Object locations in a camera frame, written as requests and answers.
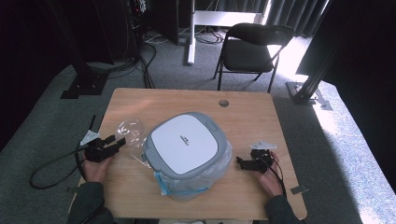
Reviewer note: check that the clear plastic cup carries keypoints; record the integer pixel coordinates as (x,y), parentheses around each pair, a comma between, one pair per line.
(130,131)

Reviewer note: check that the black metal stand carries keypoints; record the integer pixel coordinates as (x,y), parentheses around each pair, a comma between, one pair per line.
(306,90)
(82,84)

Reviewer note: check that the clear plastic film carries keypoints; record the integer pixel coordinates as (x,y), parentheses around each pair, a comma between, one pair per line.
(139,156)

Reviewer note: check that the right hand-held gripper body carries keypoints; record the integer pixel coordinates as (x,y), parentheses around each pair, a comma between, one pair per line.
(260,158)

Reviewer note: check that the person's left hand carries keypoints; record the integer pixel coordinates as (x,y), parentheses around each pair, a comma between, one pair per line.
(95,171)

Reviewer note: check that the white desk frame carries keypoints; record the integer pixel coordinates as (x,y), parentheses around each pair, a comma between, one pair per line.
(191,37)

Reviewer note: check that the black folding chair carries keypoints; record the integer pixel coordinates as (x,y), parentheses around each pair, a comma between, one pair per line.
(249,53)

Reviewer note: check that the person's right hand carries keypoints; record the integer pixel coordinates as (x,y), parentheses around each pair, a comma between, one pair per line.
(270,182)

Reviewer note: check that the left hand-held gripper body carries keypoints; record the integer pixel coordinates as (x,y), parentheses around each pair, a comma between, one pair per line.
(96,152)

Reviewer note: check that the dark equipment rack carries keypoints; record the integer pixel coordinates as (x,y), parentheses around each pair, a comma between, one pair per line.
(155,21)

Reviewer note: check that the grey curtain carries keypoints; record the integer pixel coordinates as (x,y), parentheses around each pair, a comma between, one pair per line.
(280,12)

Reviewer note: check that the grey trash can white lid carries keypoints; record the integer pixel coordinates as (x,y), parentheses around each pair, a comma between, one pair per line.
(183,146)

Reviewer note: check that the grey tape strip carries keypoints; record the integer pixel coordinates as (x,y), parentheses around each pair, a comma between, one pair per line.
(299,189)

